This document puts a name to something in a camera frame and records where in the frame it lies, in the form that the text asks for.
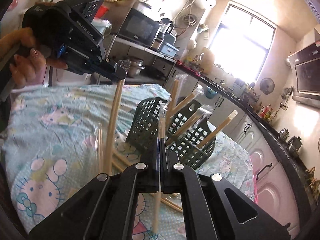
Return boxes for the black microwave oven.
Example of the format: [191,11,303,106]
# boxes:
[106,7,160,47]

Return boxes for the red plastic basin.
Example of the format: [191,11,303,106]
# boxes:
[95,5,109,18]

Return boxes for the small round wall fan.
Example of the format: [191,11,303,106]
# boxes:
[260,77,275,95]

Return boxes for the metal kettle on counter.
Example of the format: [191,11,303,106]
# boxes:
[287,136,303,154]

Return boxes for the black range hood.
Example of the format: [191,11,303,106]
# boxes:
[288,40,320,108]

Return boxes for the dark green perforated utensil basket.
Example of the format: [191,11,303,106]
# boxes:
[126,97,216,170]

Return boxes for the black kitchen countertop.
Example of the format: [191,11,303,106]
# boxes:
[175,60,316,221]

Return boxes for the blue plastic box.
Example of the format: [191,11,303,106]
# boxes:
[159,42,179,57]

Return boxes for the long chopsticks pair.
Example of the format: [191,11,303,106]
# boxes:
[103,79,125,175]

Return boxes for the stainless steel pot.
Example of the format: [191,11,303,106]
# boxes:
[127,57,145,78]

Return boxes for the Hello Kitty bedsheet table cover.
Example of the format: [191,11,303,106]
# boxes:
[1,85,258,239]

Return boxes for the metal kitchen shelf rack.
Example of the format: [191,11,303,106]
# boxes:
[104,35,176,87]

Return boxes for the white lower kitchen cabinets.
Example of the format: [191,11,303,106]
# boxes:
[164,65,301,233]

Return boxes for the person's left hand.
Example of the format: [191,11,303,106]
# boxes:
[1,28,68,88]

